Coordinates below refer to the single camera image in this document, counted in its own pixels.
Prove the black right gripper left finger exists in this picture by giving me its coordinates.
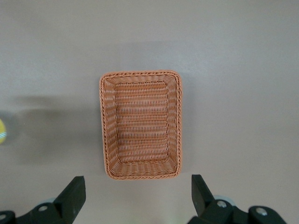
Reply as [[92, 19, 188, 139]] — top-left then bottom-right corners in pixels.
[[0, 175, 87, 224]]

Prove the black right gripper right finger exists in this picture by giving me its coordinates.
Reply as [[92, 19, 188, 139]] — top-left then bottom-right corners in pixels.
[[189, 174, 286, 224]]

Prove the clear yellowish tape roll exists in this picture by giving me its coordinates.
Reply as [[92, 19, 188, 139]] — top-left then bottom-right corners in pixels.
[[0, 118, 7, 145]]

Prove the brown wicker basket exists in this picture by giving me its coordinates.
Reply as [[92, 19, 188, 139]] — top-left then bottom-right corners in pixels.
[[99, 69, 183, 181]]

